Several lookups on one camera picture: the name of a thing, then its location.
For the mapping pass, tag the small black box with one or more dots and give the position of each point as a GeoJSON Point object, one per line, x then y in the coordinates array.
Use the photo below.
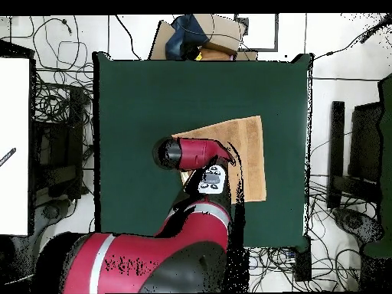
{"type": "Point", "coordinates": [303, 263]}

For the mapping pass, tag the dark green table cloth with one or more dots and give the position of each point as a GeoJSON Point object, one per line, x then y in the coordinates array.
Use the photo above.
{"type": "Point", "coordinates": [137, 101]}

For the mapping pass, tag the dark blue garment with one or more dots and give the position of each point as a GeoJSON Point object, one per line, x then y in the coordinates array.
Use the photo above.
{"type": "Point", "coordinates": [183, 33]}

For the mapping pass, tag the black rectangular frame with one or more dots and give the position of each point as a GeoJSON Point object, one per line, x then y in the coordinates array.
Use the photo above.
{"type": "Point", "coordinates": [260, 49]}

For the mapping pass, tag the orange-brown folded cloth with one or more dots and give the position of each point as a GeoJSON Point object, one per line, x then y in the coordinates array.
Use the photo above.
{"type": "Point", "coordinates": [214, 55]}

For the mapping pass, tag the dark green cloth drape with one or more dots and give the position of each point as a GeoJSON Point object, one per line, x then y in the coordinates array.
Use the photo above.
{"type": "Point", "coordinates": [387, 122]}

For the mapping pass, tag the tan terry towel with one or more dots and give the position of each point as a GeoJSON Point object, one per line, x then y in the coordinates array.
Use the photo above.
{"type": "Point", "coordinates": [248, 147]}

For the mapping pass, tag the black threaded rod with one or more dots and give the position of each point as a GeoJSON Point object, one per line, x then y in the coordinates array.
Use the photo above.
{"type": "Point", "coordinates": [7, 156]}

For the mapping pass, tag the white flat panel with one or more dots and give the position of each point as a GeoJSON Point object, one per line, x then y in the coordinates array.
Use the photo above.
{"type": "Point", "coordinates": [13, 137]}

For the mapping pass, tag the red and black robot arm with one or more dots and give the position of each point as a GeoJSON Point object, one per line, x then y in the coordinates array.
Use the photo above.
{"type": "Point", "coordinates": [190, 153]}

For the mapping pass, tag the black equipment box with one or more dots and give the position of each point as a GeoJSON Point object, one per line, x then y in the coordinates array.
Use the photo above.
{"type": "Point", "coordinates": [58, 147]}

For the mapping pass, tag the black round stand base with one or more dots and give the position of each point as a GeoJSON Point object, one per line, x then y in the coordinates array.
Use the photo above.
{"type": "Point", "coordinates": [352, 223]}
{"type": "Point", "coordinates": [52, 211]}

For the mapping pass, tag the brown cardboard box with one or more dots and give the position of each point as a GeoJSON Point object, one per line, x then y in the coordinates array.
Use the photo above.
{"type": "Point", "coordinates": [223, 27]}

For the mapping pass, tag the black upright bar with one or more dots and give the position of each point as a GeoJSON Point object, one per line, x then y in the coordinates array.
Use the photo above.
{"type": "Point", "coordinates": [337, 137]}

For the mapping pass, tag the black flat monitor panel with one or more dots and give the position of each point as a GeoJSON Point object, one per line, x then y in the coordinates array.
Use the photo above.
{"type": "Point", "coordinates": [366, 141]}

